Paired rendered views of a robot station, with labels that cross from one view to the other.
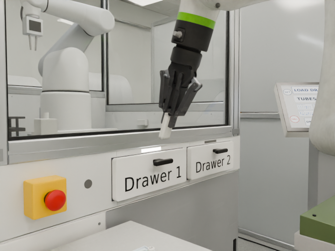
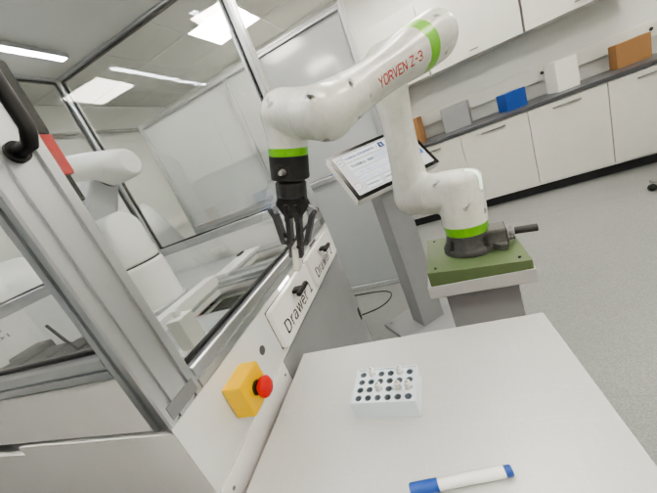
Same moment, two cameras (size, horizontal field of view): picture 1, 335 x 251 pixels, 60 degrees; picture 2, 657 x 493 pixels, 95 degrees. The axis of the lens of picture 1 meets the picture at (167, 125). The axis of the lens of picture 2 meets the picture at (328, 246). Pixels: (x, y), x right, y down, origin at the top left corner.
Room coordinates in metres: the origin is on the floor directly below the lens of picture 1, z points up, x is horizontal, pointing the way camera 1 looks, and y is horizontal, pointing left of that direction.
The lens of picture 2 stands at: (0.02, 0.20, 1.23)
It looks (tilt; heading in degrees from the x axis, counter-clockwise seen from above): 16 degrees down; 339
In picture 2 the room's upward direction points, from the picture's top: 22 degrees counter-clockwise
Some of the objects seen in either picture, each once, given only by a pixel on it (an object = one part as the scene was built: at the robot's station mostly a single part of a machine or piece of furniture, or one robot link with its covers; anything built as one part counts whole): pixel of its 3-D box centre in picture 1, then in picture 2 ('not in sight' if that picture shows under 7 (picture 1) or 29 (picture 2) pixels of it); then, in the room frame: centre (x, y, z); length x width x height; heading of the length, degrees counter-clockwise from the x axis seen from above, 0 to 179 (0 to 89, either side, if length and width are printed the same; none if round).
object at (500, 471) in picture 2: not in sight; (459, 480); (0.27, 0.05, 0.77); 0.14 x 0.02 x 0.02; 58
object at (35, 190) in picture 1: (46, 196); (248, 388); (0.58, 0.25, 0.88); 0.07 x 0.05 x 0.07; 139
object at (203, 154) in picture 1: (212, 158); (321, 256); (1.08, -0.17, 0.87); 0.29 x 0.02 x 0.11; 139
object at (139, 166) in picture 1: (153, 171); (294, 300); (0.84, 0.04, 0.87); 0.29 x 0.02 x 0.11; 139
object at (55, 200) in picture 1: (54, 199); (262, 386); (0.56, 0.22, 0.88); 0.04 x 0.03 x 0.04; 139
